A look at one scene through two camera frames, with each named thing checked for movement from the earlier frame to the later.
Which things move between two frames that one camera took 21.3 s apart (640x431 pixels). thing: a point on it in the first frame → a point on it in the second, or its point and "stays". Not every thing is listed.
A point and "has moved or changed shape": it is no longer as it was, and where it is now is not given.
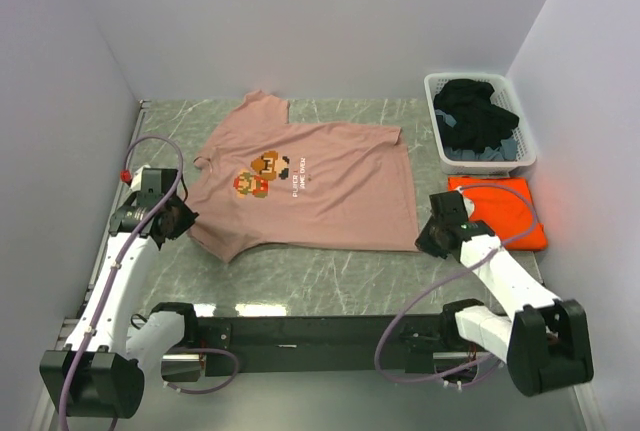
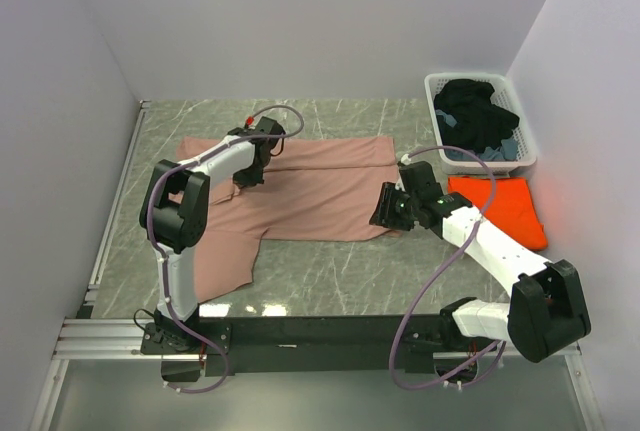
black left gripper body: [183, 217] → [251, 176]
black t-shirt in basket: [480, 123] stays
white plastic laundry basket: [505, 98] stays
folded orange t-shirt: [507, 205] stays
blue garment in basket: [504, 151] stays
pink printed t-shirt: [270, 183] has moved or changed shape
